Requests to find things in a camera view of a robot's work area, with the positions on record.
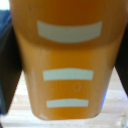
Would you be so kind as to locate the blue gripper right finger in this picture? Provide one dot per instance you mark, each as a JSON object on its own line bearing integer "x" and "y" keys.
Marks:
{"x": 122, "y": 60}

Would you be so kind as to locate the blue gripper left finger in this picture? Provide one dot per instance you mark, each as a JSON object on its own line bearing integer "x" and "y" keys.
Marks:
{"x": 6, "y": 63}

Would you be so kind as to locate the orange toast block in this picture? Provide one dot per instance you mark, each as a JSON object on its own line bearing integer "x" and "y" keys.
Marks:
{"x": 66, "y": 60}

